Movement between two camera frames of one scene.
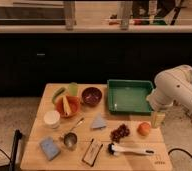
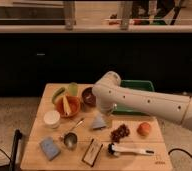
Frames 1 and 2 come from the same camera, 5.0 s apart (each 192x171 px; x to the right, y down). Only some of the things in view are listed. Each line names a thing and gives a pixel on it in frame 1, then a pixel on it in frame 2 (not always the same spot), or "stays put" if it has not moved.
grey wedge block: (98, 121) stays put
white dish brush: (114, 149) stays put
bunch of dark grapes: (117, 133) stays put
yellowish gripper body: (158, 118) to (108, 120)
